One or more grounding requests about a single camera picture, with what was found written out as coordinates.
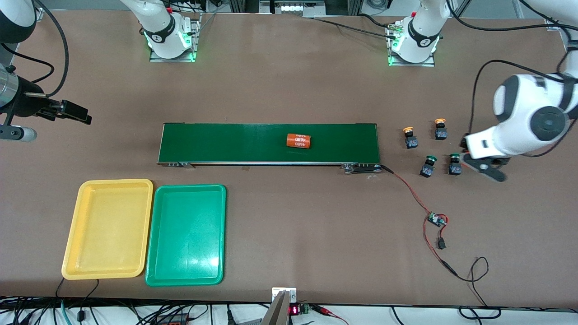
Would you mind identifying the silver mounting plate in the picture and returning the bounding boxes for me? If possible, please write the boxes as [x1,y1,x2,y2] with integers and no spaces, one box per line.
[272,287,298,304]

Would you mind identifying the green plastic tray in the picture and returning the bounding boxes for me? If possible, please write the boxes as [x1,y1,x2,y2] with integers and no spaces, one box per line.
[145,184,227,287]

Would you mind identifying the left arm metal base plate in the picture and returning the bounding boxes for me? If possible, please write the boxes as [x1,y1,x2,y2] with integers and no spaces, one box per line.
[387,20,436,67]

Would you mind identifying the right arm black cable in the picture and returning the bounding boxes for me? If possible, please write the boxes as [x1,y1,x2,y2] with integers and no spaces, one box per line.
[0,0,70,98]

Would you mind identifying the grey metal post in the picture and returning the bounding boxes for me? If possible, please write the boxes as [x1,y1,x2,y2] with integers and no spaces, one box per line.
[261,290,290,325]

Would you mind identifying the yellow plastic tray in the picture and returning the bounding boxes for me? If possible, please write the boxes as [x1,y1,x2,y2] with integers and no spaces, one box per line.
[61,179,154,280]

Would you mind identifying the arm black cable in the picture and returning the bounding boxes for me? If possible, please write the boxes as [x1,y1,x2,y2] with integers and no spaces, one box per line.
[445,0,578,158]
[0,0,70,98]

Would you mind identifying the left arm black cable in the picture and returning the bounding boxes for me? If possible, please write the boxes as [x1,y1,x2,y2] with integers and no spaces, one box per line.
[445,0,578,158]

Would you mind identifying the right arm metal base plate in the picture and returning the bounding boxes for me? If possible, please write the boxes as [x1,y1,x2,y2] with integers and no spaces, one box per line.
[149,13,201,63]

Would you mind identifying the black cable with ferrite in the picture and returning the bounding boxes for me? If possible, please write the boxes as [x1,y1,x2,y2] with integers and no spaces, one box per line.
[78,279,100,322]

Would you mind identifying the red black clip lead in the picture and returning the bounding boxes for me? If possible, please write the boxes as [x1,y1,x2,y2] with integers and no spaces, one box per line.
[312,305,348,325]

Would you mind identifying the black table cable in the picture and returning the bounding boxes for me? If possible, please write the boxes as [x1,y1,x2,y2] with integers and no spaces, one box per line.
[303,13,398,41]

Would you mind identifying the red black motor cable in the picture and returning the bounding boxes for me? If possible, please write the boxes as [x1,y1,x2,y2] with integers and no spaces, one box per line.
[380,165,432,215]

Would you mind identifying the red black power cable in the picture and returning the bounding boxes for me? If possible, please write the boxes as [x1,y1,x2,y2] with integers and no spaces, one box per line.
[423,219,502,320]

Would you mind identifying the green conveyor belt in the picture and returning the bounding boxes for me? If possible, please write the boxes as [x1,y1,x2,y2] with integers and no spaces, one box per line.
[157,122,382,174]

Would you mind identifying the aluminium frame profile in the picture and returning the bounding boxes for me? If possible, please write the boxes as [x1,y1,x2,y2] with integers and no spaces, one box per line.
[545,0,578,31]

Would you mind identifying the metal equipment rack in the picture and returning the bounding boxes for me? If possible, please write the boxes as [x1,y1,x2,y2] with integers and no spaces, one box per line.
[228,0,362,18]

